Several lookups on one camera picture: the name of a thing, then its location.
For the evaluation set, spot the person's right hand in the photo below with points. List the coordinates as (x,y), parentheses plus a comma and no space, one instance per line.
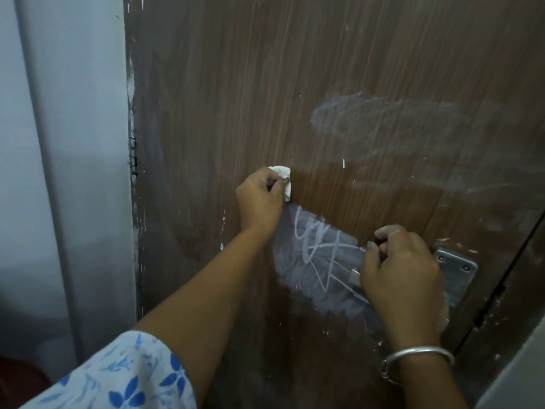
(404,285)

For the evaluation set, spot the person's left hand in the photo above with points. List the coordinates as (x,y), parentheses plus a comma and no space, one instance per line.
(259,200)

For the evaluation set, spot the small white cloth wad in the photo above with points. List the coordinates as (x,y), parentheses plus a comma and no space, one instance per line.
(284,174)

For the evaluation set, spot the brown wooden door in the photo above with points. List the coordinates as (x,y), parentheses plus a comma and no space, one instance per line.
(340,102)

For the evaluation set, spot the person's left forearm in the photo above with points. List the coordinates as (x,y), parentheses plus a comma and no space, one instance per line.
(200,306)

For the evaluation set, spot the person's right forearm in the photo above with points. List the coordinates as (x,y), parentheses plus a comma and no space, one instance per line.
(426,383)

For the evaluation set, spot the silver bangle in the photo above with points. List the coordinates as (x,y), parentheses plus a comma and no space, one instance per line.
(417,351)

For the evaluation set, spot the white blue floral garment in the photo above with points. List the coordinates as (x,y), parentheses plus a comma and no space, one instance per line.
(119,374)

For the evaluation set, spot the dark red plastic chair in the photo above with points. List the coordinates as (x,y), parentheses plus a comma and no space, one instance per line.
(21,379)

